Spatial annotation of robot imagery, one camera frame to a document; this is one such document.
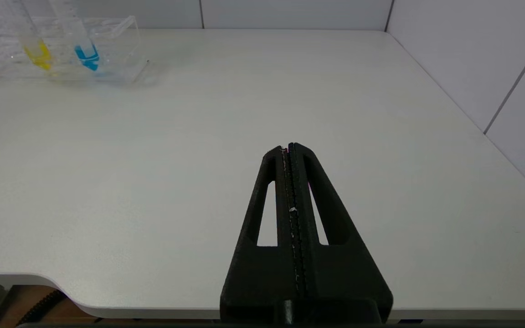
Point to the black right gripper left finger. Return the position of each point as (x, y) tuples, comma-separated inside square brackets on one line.
[(262, 273)]

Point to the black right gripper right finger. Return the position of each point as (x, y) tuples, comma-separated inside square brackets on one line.
[(340, 273)]

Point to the clear acrylic test tube rack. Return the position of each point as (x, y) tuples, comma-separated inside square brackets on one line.
[(116, 45)]

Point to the test tube with blue pigment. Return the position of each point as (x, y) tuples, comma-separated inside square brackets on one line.
[(88, 54)]

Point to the test tube with yellow pigment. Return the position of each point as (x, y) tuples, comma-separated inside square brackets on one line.
[(38, 54)]

